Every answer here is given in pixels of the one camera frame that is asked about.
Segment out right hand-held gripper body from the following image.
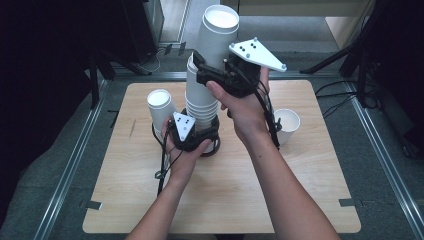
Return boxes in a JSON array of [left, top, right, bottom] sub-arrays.
[[196, 36, 288, 100]]

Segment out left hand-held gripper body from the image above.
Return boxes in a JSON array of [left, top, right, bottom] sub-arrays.
[[169, 111, 220, 154]]

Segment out white paper cup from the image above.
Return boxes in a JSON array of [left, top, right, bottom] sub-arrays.
[[273, 108, 302, 147], [195, 4, 241, 73]]

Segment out black wire cup holder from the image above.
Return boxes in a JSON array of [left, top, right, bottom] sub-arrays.
[[151, 108, 222, 158]]

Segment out person's right hand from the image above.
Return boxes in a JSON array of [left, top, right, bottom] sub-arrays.
[[206, 67, 276, 145]]

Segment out person's left hand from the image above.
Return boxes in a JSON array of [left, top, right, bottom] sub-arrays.
[[161, 117, 213, 183]]

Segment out short stack of white cups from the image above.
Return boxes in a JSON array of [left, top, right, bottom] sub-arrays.
[[146, 88, 180, 142]]

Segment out dark cabinet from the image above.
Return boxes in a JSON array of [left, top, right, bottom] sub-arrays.
[[120, 0, 165, 65]]

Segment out black tape strip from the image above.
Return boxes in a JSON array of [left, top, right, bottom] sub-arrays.
[[106, 109, 120, 130]]

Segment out light wooden furniture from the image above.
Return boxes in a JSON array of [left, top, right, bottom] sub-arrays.
[[233, 0, 376, 51]]

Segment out black metal stand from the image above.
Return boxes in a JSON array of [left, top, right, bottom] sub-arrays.
[[87, 49, 153, 110]]

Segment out black tripod stand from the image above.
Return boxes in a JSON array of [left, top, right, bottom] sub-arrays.
[[299, 0, 379, 108]]

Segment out white floor cable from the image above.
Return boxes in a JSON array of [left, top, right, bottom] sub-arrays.
[[139, 46, 168, 75]]

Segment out left hand-held gripper cable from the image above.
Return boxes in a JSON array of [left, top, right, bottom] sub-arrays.
[[154, 122, 185, 198]]

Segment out hand-held gripper cable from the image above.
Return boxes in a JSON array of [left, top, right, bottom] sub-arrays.
[[252, 66, 283, 150], [154, 122, 185, 198]]

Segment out metal floor rail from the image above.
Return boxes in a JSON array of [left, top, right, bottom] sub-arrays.
[[32, 79, 112, 240], [109, 70, 348, 81], [343, 79, 424, 240]]

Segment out right hand-held gripper cable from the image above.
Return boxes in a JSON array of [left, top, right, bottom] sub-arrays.
[[252, 66, 283, 150]]

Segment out black floor cables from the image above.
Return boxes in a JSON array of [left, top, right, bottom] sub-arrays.
[[314, 79, 379, 120]]

